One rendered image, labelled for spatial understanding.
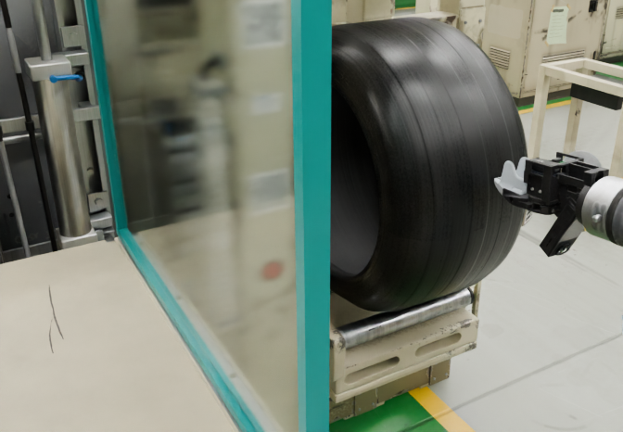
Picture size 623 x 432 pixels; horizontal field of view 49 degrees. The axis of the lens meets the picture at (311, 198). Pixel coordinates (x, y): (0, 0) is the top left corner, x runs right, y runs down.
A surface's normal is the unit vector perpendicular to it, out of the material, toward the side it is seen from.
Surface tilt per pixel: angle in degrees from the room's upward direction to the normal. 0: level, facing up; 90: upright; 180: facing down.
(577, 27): 90
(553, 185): 84
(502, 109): 54
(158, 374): 0
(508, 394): 0
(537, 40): 90
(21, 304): 0
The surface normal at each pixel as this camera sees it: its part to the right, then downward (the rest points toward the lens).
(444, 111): 0.36, -0.30
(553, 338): 0.00, -0.91
